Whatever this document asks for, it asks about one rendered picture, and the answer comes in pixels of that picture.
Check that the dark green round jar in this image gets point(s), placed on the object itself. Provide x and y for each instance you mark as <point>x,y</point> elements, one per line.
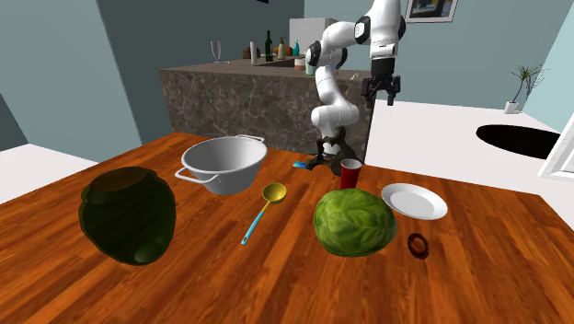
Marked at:
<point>128,215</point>

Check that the white plate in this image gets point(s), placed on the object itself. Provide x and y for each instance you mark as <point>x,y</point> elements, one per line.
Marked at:
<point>415,201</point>

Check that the small blue flat object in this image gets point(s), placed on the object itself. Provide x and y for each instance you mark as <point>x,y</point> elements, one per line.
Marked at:
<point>299,165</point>

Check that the marble kitchen counter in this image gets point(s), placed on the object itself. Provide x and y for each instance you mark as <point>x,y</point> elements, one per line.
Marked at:
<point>233,101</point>

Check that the potted plant in white pot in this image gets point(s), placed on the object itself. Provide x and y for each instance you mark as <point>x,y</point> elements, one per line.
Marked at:
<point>522,85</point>

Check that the green cabbage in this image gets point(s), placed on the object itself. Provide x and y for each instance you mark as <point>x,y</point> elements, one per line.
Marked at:
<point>354,222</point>

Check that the red cup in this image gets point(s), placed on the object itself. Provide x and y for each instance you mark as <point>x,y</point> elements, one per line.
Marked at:
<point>350,174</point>

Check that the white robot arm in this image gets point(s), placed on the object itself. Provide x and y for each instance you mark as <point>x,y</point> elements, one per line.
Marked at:
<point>327,94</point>

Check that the white door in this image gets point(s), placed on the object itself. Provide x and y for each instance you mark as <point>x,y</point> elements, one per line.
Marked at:
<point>560,155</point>

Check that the framed wall picture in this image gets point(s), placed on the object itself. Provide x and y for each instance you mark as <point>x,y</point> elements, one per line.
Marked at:
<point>430,9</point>

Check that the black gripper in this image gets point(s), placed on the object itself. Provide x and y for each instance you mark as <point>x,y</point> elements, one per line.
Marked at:
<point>382,69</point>

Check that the dark robot stand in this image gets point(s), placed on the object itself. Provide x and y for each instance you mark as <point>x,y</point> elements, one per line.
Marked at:
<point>335,167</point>

